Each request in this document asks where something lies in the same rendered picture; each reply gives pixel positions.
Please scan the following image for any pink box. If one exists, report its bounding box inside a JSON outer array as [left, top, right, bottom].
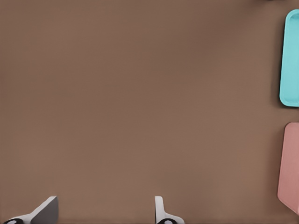
[[277, 122, 299, 216]]

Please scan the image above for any pale blue-green tray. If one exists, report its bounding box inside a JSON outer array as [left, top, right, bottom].
[[279, 9, 299, 108]]

